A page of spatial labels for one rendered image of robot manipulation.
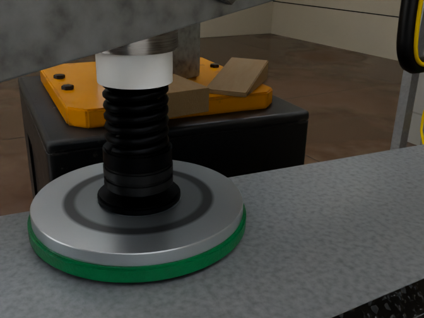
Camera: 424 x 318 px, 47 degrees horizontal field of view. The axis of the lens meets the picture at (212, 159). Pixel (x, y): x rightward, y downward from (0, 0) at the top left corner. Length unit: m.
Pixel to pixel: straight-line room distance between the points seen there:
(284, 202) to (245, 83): 0.61
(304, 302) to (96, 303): 0.17
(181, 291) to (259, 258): 0.09
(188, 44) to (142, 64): 0.82
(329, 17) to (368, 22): 0.71
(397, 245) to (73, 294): 0.31
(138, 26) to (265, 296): 0.24
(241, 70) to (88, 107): 0.40
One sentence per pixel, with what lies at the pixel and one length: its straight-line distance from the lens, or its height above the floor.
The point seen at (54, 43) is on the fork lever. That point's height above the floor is 1.01.
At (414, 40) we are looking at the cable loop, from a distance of 0.91.
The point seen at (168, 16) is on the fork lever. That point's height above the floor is 1.02.
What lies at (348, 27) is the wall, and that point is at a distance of 6.92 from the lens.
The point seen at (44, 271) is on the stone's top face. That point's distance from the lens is 0.47.
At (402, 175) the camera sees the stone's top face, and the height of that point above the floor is 0.80.
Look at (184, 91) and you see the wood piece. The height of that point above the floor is 0.83.
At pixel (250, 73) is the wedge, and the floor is 0.81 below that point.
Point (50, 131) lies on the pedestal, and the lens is 1.03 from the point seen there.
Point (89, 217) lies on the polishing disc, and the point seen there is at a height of 0.84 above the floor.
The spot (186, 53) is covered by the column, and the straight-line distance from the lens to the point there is 1.25.
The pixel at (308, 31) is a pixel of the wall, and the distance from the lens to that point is 7.49.
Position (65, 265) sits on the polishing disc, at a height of 0.82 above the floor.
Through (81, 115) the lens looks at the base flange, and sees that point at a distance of 1.03.
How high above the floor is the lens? 1.06
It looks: 22 degrees down
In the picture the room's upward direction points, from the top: 1 degrees clockwise
